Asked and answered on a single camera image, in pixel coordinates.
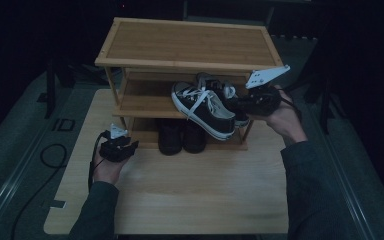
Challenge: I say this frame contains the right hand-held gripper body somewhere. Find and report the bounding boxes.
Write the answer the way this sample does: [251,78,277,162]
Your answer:
[238,64,291,117]

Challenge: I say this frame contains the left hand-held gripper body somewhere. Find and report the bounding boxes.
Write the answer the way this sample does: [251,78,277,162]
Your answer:
[99,123,135,163]

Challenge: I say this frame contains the black and white sneaker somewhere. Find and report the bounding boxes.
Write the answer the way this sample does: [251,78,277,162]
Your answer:
[170,81,237,142]
[196,72,250,129]

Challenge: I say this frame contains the wooden shoe rack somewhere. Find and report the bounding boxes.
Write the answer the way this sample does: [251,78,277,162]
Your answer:
[94,17,285,151]

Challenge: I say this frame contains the person's left hand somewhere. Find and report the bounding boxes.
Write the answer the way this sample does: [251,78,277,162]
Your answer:
[91,149,131,186]

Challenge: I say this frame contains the person's right hand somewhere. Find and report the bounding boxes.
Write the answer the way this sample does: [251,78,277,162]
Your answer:
[249,84,309,145]

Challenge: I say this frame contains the dark metal stand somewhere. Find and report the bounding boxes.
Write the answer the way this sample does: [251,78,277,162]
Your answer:
[44,56,78,119]
[289,66,348,134]

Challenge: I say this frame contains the right hand-held gripper cable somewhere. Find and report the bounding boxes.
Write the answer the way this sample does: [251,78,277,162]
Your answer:
[279,96,303,122]

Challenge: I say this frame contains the black floor cable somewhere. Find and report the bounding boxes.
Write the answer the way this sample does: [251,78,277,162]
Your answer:
[9,143,68,240]

